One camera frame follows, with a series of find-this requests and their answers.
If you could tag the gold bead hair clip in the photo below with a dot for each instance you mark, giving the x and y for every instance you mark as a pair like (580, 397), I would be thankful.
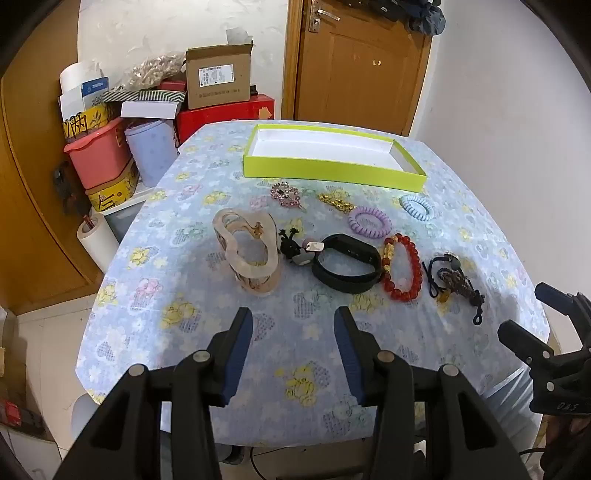
(334, 201)

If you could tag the grey plastic storage box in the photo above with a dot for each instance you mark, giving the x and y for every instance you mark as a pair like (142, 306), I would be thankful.
(124, 217)

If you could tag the dark hanging clothing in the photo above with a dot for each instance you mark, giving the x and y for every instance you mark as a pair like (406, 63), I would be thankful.
(429, 18)

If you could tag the red and black box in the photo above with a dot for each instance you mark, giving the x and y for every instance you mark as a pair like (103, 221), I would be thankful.
(18, 415)

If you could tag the open brown cardboard box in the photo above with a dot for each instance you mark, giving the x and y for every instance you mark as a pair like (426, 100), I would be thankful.
(217, 78)

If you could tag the wooden wardrobe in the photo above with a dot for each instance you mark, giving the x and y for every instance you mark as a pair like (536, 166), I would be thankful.
(27, 184)

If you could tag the small dark red box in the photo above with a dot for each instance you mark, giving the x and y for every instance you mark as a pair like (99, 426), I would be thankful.
(173, 85)

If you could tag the brown wooden door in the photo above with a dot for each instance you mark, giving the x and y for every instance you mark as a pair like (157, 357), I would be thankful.
(360, 69)

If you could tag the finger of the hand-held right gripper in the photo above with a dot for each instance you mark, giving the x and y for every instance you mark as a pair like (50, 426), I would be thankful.
(524, 344)
(561, 300)

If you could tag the dark brown object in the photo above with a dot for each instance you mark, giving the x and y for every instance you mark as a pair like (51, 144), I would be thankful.
(69, 189)

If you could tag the black wristband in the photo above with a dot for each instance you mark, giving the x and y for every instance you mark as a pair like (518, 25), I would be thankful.
(351, 243)

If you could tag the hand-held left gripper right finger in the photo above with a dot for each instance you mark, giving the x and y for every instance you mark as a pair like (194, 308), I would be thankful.
(344, 332)

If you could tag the large beige hair claw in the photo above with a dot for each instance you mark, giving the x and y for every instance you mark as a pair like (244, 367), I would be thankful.
(226, 235)

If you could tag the clear bag of beige pieces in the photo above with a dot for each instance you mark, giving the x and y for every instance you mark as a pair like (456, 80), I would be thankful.
(152, 69)

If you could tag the white and blue carton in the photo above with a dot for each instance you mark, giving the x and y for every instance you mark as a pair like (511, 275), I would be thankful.
(94, 92)

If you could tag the yellow patterned tin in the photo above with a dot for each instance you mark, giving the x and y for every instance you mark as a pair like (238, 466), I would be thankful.
(111, 196)
(87, 122)

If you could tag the light blue bucket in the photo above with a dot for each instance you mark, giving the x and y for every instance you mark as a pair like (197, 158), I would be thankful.
(152, 152)

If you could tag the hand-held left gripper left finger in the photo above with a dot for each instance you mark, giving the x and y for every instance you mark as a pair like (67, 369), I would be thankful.
(242, 332)

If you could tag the white flat box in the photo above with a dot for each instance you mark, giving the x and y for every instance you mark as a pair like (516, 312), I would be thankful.
(147, 110)

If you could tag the pink plastic bin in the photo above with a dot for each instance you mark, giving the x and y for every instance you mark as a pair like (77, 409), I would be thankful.
(101, 157)

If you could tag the white film roll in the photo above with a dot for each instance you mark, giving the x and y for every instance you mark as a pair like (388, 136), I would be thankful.
(99, 244)

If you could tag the white paper roll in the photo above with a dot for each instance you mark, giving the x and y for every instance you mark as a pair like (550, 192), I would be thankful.
(76, 76)

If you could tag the red gift box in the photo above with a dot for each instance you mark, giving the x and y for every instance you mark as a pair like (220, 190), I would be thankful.
(221, 115)

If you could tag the pink rhinestone hair clip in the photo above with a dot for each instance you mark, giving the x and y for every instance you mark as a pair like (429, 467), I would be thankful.
(282, 191)

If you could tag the lime green box lid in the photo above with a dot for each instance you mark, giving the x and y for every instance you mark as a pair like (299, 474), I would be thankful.
(323, 147)

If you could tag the green striped flat box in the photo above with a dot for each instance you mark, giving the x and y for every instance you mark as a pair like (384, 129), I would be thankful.
(157, 95)

